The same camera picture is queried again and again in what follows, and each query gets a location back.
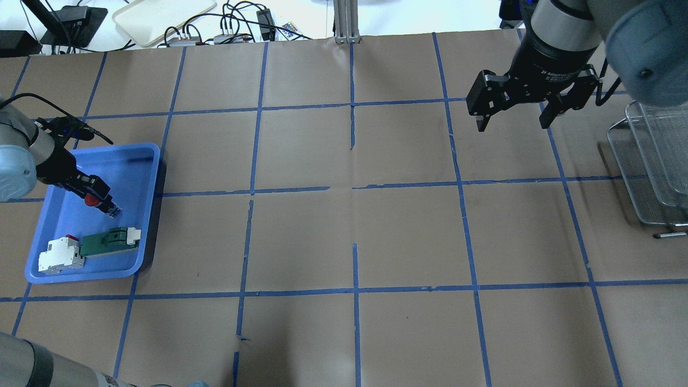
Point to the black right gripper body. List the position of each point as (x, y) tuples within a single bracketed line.
[(550, 63)]

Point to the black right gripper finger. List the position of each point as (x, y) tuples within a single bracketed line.
[(576, 98), (489, 94)]

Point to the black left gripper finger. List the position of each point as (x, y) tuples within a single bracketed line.
[(100, 197), (82, 191)]

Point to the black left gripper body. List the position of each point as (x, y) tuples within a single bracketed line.
[(55, 167)]

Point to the red emergency stop button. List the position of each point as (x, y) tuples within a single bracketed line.
[(107, 206)]

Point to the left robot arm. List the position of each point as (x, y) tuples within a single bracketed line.
[(34, 151)]

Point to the blue plastic tray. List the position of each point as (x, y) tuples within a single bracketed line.
[(131, 171)]

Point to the green terminal block module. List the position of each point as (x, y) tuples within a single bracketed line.
[(116, 240)]

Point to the white circuit breaker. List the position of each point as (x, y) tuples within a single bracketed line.
[(61, 254)]

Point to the colourful remote control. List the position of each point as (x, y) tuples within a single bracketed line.
[(290, 30)]

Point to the black power adapter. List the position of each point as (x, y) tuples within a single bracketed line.
[(267, 27)]

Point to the silver wire mesh shelf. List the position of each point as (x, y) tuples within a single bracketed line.
[(649, 146)]

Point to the black camera stand base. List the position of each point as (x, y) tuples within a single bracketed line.
[(72, 25)]

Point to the aluminium frame post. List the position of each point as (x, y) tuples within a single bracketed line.
[(346, 22)]

